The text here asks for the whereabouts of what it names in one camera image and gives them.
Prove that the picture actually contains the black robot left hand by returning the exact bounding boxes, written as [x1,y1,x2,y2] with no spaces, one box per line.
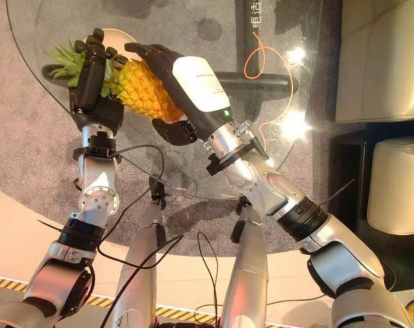
[70,27,128,137]

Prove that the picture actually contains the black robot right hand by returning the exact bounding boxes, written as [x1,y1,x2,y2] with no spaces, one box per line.
[124,42,235,145]

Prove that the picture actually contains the yellow pineapple with green crown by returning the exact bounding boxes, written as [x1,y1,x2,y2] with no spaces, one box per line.
[44,38,187,124]

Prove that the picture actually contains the black table base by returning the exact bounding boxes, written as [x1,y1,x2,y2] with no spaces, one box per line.
[213,0,299,95]

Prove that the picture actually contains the grey round rug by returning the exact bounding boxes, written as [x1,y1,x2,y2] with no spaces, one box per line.
[0,0,335,258]

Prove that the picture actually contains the dark side table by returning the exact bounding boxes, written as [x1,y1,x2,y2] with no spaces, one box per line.
[328,120,414,298]

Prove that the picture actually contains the cream leather sofa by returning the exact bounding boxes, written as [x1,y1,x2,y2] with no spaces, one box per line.
[334,0,414,124]

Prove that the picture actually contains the yellow black hazard tape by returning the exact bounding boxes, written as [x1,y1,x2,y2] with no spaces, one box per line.
[0,274,284,328]

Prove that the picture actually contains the cream leather ottoman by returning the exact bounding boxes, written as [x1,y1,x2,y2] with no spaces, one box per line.
[365,135,414,236]

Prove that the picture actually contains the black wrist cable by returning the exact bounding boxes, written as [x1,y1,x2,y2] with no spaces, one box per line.
[96,143,184,328]

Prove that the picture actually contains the thin orange cable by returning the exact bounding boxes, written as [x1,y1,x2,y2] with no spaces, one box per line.
[243,31,294,138]

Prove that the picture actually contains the black thin loose cable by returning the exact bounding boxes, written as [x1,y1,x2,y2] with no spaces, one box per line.
[192,230,331,317]

